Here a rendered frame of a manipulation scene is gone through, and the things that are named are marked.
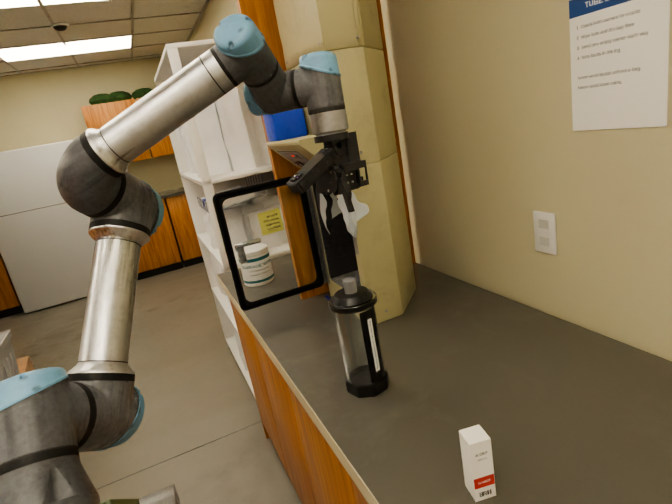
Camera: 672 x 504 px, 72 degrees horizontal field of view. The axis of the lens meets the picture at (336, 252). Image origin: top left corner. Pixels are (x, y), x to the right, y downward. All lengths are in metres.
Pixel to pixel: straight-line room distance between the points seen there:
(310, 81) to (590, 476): 0.83
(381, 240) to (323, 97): 0.55
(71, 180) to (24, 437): 0.43
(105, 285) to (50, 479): 0.35
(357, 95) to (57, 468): 1.02
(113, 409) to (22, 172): 5.31
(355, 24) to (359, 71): 0.12
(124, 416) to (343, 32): 1.01
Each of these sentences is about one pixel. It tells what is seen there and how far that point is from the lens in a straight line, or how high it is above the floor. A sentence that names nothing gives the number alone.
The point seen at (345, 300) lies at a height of 1.18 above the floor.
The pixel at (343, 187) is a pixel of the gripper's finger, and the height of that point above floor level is 1.42.
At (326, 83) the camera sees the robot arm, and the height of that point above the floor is 1.61.
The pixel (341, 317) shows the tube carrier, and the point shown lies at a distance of 1.01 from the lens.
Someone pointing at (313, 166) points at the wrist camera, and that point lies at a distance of 0.91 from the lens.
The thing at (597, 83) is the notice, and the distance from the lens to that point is 1.19.
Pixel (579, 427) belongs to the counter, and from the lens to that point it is 1.00.
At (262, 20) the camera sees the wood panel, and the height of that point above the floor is 1.87.
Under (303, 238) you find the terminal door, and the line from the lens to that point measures 1.58.
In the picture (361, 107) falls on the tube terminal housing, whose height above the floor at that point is 1.56.
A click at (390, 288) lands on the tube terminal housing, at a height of 1.04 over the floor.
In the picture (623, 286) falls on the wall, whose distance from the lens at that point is 1.26.
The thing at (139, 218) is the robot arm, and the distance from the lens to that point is 1.02.
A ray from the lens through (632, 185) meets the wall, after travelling 1.18.
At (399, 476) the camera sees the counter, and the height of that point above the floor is 0.94.
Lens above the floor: 1.56
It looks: 16 degrees down
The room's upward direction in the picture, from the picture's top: 11 degrees counter-clockwise
